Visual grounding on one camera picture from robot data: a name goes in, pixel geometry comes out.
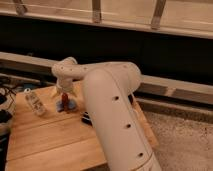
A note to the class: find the clear plastic bottle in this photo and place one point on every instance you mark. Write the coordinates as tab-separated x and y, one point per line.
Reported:
34	102

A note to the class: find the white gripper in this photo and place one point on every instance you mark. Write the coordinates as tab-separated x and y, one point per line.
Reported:
65	86

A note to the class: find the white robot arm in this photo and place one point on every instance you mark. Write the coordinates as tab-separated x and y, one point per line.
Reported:
106	89

